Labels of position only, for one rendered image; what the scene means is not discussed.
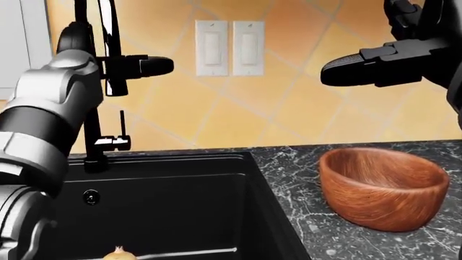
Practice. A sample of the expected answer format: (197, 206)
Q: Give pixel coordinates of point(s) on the brown wooden bowl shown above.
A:
(382, 200)

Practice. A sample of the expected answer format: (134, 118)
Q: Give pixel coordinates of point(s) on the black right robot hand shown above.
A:
(382, 63)

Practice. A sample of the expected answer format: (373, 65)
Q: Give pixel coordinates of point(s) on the yellow onion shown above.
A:
(120, 254)

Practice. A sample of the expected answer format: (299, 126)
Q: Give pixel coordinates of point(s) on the round black sink overflow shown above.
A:
(91, 197)

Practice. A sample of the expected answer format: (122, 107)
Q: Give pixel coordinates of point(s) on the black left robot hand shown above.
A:
(155, 66)

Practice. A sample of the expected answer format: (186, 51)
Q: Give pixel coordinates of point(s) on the black sink basin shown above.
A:
(173, 205)

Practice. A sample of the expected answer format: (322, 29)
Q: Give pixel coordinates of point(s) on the white wall cabinet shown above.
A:
(21, 46)

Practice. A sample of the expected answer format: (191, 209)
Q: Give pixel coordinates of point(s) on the white wall light switch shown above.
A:
(248, 48)
(212, 48)

